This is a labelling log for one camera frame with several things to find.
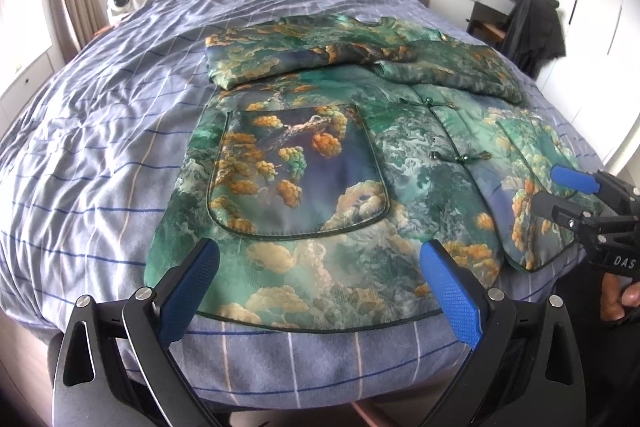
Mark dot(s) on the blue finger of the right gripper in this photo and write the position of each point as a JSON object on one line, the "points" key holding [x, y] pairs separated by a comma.
{"points": [[568, 215], [599, 184]]}

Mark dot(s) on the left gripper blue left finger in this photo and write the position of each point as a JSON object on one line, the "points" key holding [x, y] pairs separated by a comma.
{"points": [[156, 317]]}

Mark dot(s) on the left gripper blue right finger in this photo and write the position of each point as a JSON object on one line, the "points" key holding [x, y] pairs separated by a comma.
{"points": [[483, 324]]}

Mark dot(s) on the green patterned silk jacket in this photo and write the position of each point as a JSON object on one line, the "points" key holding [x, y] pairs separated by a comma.
{"points": [[332, 149]]}

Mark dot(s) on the right hand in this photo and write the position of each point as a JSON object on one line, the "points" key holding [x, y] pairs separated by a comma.
{"points": [[617, 299]]}

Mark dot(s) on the black jacket on chair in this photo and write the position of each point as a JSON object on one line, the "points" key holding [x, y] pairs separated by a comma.
{"points": [[533, 36]]}

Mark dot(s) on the blue striped duvet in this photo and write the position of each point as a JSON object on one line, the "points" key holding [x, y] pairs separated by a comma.
{"points": [[87, 171]]}

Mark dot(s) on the wooden chair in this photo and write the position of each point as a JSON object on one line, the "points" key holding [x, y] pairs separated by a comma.
{"points": [[491, 33]]}

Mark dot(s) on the white wardrobe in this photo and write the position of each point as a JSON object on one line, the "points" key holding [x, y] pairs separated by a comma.
{"points": [[595, 85]]}

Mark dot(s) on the white window cabinet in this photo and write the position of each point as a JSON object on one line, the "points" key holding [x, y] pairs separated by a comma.
{"points": [[23, 89]]}

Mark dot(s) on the white round fan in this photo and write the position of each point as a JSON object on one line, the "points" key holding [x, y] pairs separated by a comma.
{"points": [[117, 11]]}

